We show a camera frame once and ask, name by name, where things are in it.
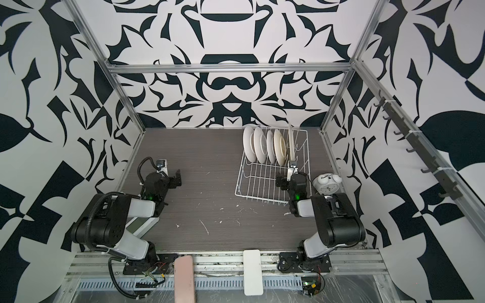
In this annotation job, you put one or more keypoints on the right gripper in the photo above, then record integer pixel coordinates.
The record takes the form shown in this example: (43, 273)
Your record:
(285, 182)

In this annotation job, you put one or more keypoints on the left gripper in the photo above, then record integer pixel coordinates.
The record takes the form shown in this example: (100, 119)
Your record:
(172, 180)

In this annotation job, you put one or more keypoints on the green rimmed white plate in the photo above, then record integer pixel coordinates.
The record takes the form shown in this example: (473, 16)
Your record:
(280, 148)

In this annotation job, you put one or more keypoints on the yellow white striped plate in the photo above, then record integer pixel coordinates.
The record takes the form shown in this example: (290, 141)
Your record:
(292, 151)

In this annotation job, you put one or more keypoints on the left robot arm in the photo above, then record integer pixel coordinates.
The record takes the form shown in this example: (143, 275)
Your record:
(102, 226)

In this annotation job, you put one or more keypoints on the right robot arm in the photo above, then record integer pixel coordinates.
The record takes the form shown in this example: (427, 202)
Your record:
(338, 224)

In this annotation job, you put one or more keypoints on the pink flat bar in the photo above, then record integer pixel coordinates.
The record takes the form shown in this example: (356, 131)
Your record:
(184, 280)

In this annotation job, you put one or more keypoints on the white flat block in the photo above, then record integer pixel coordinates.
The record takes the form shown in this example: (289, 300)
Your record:
(252, 273)

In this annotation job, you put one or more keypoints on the small circuit board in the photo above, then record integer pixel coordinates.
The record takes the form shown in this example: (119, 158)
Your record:
(311, 288)

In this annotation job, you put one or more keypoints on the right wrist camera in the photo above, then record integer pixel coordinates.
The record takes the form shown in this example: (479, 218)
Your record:
(292, 168)

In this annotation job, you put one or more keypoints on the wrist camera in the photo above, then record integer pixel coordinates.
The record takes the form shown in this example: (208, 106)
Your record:
(292, 168)
(161, 167)

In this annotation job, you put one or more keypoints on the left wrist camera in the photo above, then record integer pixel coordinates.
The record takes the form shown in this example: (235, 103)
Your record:
(161, 167)

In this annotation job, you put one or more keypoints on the white wire dish rack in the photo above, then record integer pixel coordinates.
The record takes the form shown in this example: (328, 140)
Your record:
(256, 181)

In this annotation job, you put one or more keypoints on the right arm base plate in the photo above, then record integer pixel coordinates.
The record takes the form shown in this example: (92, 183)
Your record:
(292, 262)

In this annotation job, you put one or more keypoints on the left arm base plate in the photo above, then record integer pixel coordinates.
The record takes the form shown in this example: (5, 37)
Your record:
(162, 264)

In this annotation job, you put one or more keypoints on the black hook rail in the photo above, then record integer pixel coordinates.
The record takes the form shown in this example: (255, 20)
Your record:
(417, 141)

